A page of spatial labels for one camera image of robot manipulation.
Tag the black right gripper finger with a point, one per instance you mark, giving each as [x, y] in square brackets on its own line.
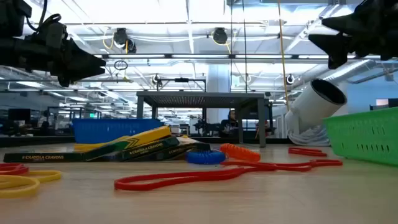
[335, 46]
[351, 18]

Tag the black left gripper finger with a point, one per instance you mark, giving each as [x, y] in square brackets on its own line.
[81, 57]
[71, 74]

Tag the blue plastic basket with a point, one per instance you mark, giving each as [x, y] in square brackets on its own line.
[102, 130]

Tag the red rubber band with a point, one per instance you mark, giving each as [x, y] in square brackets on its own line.
[341, 162]
[290, 151]
[117, 185]
[26, 170]

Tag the yellow rubber band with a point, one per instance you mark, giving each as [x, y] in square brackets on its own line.
[36, 186]

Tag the black computer monitor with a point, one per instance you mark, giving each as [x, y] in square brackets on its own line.
[393, 104]

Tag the green plastic basket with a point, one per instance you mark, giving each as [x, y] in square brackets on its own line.
[367, 137]

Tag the grey perforated metal shelf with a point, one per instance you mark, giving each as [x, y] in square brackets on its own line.
[199, 99]

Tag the person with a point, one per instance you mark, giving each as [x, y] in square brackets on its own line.
[230, 124]

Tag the silver ventilation duct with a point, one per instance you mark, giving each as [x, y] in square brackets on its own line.
[357, 70]

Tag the black aluminium table frame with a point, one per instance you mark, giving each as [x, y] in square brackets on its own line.
[31, 141]

